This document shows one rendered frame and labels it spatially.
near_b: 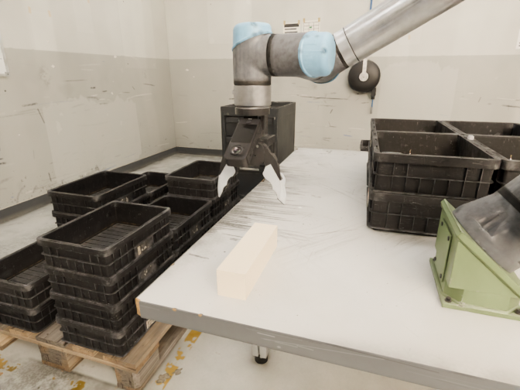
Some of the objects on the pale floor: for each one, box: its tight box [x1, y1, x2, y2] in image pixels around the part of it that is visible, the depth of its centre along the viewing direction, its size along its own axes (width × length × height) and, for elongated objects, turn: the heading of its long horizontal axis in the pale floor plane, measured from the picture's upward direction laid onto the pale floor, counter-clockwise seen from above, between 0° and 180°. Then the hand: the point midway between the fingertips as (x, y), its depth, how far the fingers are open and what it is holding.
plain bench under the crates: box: [135, 147, 520, 390], centre depth 129 cm, size 160×160×70 cm
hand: (250, 203), depth 74 cm, fingers open, 14 cm apart
